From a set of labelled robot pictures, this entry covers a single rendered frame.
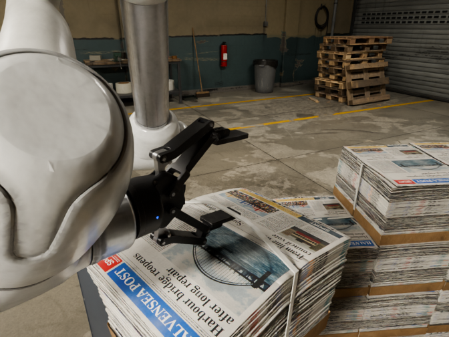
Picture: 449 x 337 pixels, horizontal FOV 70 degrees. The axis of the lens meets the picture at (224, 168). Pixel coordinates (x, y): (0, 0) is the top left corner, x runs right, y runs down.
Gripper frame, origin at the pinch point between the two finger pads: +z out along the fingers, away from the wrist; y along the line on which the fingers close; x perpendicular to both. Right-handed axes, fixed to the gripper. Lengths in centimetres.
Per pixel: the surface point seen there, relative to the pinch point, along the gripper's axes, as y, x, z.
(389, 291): 61, 15, 77
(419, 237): 37, 18, 79
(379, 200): 26, 5, 71
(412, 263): 49, 18, 81
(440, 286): 59, 28, 92
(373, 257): 46, 8, 69
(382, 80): 36, -221, 713
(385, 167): 17, 1, 79
